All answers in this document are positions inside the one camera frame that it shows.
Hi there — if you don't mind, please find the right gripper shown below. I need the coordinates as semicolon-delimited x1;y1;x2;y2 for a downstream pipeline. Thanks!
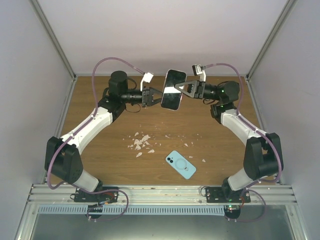
174;80;222;102

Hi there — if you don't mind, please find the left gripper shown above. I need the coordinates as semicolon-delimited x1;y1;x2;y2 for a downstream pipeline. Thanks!
121;86;168;108

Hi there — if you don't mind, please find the black phone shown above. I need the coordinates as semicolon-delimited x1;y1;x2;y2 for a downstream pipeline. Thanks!
164;69;187;111

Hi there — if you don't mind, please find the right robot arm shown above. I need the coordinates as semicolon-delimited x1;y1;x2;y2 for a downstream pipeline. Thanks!
174;80;284;203

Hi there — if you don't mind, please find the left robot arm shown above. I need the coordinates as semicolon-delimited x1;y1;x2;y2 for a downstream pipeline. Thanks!
44;70;162;202

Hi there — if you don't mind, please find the light blue cased phone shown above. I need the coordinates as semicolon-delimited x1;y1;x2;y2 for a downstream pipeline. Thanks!
165;150;197;180

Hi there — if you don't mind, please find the white debris pile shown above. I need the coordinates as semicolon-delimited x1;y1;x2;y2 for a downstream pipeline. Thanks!
122;131;162;158

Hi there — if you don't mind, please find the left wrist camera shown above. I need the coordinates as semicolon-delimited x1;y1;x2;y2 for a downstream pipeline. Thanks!
140;72;154;92

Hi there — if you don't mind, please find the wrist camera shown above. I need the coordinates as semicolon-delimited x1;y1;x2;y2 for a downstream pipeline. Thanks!
140;72;154;92
192;64;207;82

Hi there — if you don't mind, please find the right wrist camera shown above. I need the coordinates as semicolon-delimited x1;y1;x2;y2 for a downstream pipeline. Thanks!
192;64;207;82

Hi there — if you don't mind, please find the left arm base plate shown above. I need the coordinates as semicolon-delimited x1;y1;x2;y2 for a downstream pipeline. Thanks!
70;186;119;204

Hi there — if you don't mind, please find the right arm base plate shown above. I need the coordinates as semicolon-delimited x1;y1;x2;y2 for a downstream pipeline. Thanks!
204;186;251;204

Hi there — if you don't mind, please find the slotted cable duct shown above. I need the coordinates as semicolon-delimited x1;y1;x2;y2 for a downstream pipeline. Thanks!
38;204;225;216

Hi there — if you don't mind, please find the right aluminium frame post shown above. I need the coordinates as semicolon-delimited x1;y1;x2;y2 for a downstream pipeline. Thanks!
246;0;297;81

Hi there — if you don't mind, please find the aluminium frame post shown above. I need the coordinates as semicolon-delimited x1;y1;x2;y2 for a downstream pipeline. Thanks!
246;0;297;81
29;0;77;82

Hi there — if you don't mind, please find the aluminium front rail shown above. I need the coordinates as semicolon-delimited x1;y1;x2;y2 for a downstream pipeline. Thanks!
27;184;298;206

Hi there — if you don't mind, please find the left aluminium frame post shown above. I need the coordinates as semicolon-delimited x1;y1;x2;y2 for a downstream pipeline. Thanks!
29;0;77;82

